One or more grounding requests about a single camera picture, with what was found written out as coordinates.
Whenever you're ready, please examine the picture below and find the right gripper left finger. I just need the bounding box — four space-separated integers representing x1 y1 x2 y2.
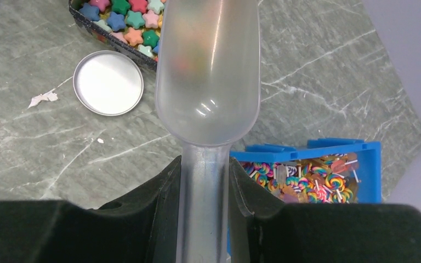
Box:
0 157 181 262

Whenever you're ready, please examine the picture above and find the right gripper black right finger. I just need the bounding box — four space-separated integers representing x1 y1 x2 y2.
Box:
229 159 421 262

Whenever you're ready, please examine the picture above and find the clear plastic scoop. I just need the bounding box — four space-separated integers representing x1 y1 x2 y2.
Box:
155 1 261 262

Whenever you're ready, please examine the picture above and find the tin of star candies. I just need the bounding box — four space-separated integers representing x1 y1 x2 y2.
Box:
68 0 166 70

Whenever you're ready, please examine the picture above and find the blue bin of lollipops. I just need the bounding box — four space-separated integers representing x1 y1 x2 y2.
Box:
226 138 382 256

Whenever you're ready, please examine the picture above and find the round white jar lid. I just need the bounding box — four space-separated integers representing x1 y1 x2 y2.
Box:
72 50 144 116

